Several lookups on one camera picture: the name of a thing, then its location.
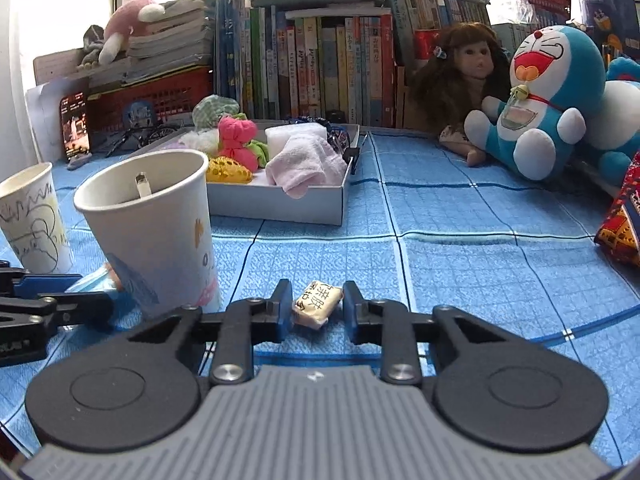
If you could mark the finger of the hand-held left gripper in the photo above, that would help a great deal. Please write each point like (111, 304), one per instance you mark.
(85, 310)
(45, 285)

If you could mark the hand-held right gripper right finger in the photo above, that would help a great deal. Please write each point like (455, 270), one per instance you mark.
(350, 310)

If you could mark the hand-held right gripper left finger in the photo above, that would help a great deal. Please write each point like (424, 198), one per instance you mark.
(285, 310)

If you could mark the small beige packet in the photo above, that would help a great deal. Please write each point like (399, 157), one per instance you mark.
(317, 305)

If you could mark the white shallow cardboard box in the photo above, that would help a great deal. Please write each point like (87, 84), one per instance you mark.
(280, 205)

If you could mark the large white paper cup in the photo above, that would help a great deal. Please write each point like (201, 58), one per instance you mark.
(165, 240)

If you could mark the small white block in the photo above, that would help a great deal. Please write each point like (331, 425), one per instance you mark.
(144, 187)

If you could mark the pale pink towel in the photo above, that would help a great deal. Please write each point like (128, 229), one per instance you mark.
(305, 165)

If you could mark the yellow sequined pouch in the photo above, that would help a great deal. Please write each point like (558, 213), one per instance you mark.
(230, 172)

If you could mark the green mesh cloth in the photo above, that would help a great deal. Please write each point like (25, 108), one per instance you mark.
(260, 150)

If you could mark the white foam block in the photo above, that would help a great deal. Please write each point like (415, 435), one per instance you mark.
(290, 132)

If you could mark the pink cloth bundle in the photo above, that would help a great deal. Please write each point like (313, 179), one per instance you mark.
(235, 135)

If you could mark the green gingham cloth bundle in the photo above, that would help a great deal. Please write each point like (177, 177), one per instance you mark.
(215, 110)

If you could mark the clear plastic wrapper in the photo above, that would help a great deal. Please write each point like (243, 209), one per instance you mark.
(90, 282)

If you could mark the small doodled paper cup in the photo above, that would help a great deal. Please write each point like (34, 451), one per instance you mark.
(35, 230)

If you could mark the lilac plastic clip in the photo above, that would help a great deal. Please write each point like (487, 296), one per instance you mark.
(80, 161)

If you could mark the black binder clip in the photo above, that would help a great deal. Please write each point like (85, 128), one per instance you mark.
(352, 157)

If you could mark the dark phone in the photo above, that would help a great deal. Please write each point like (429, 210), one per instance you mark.
(75, 125)

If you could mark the white paper sheet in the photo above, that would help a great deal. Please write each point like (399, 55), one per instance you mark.
(42, 120)

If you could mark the miniature metal bicycle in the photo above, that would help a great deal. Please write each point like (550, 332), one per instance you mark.
(150, 135)

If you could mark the small black box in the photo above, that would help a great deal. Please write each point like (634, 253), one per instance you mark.
(332, 116)

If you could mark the grid-lined board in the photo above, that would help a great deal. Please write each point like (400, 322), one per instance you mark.
(60, 65)

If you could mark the red plastic crate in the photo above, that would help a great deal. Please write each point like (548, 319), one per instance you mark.
(165, 95)

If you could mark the row of upright books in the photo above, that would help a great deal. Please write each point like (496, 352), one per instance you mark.
(325, 70)

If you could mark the grey plush toy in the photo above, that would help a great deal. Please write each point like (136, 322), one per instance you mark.
(92, 40)

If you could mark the stack of flat books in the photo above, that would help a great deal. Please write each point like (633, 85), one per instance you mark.
(170, 40)

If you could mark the red can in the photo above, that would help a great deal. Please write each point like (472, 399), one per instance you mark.
(425, 45)

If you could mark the brown-haired doll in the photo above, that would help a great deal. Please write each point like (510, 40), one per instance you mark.
(470, 60)

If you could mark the pink plush toy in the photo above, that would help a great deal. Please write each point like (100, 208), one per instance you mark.
(130, 17)

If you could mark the red patterned cloth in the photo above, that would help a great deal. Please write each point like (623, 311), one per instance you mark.
(622, 220)

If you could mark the blue cat plush toy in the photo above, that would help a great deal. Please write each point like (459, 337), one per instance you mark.
(560, 60)

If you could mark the blue and white plush toy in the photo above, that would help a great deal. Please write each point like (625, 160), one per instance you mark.
(620, 110)

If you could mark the clear plastic bag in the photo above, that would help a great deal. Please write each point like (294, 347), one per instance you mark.
(517, 10)

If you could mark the blue printed box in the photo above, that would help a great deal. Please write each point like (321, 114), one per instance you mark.
(610, 10)

